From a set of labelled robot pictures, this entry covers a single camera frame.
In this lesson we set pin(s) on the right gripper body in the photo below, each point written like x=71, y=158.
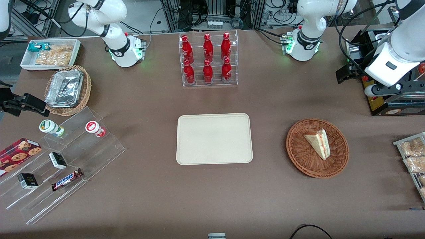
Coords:
x=9, y=98

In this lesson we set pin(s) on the triangular sandwich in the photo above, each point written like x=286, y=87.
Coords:
x=315, y=141

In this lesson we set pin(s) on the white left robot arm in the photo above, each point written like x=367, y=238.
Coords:
x=308, y=20

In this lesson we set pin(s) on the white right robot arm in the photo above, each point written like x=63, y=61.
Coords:
x=116, y=20

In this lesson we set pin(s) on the tray of packaged snacks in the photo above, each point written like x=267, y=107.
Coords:
x=398, y=143

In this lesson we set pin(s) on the oval light wicker basket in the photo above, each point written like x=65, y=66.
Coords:
x=87, y=86

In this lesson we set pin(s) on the round brown wicker basket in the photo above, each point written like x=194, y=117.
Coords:
x=298, y=152

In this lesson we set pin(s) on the beige rectangular tray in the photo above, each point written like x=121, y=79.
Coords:
x=214, y=139

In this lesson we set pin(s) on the black food warmer machine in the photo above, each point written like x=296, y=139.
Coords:
x=377, y=103

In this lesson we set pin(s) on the green lidded drink cup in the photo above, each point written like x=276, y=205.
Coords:
x=49, y=127

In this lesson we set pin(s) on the white rectangular snack bin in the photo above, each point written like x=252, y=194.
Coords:
x=26, y=61

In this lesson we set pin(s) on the red cookie box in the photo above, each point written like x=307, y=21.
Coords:
x=18, y=154

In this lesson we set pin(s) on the stack of foil containers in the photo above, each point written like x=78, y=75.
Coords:
x=64, y=88

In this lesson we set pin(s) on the clear bag of pastry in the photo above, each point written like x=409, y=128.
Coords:
x=411, y=147
x=415, y=164

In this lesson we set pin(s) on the teal snack packet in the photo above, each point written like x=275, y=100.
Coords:
x=36, y=47

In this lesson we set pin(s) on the clear bag of crackers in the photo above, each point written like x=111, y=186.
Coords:
x=56, y=55

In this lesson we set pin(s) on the small black box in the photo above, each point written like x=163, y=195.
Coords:
x=58, y=160
x=27, y=181

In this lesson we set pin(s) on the red lidded drink cup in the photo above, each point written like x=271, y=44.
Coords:
x=93, y=128

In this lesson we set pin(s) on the snickers chocolate bar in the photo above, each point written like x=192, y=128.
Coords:
x=66, y=180

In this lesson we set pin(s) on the clear acrylic stepped shelf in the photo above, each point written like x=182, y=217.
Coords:
x=99, y=152

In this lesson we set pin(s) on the red soda bottle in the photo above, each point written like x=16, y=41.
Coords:
x=187, y=48
x=226, y=71
x=208, y=73
x=189, y=73
x=226, y=46
x=208, y=48

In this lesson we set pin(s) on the clear acrylic bottle rack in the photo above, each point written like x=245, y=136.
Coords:
x=217, y=74

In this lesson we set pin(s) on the small grey device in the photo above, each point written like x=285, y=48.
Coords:
x=216, y=236

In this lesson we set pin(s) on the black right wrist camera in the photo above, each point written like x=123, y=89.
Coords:
x=35, y=103

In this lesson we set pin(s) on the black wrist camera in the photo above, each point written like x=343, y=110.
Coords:
x=35, y=103
x=347, y=73

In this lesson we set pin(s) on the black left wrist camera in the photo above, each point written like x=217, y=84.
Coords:
x=347, y=73

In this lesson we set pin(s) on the aluminium profile frame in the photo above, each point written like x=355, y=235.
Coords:
x=257, y=13

